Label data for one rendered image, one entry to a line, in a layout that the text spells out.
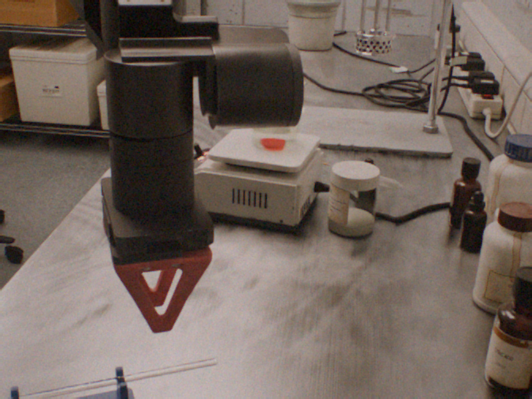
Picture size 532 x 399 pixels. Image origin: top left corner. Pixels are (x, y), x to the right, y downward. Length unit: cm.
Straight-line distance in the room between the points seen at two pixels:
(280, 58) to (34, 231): 216
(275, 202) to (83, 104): 235
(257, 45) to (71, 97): 271
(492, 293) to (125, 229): 41
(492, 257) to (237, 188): 32
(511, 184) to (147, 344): 45
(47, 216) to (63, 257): 185
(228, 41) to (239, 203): 41
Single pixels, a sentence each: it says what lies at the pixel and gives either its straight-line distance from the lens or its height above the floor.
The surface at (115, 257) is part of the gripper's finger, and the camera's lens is 47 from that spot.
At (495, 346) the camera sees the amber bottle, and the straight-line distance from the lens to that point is 64.
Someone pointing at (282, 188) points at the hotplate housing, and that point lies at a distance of 84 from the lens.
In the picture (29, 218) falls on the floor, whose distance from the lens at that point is 268.
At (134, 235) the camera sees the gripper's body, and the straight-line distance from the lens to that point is 46.
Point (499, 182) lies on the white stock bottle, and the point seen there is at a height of 83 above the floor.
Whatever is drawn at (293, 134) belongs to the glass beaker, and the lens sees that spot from 88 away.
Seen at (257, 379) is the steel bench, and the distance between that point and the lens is 63.
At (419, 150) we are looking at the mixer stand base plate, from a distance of 115.
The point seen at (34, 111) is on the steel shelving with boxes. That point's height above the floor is 19.
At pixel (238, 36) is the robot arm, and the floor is 105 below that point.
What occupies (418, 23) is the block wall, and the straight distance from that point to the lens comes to 326.
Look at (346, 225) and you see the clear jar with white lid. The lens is 86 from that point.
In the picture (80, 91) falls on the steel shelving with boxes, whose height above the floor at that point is 29.
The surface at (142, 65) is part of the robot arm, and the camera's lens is 44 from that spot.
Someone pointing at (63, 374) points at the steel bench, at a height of 75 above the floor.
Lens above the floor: 115
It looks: 25 degrees down
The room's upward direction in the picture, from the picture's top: 2 degrees clockwise
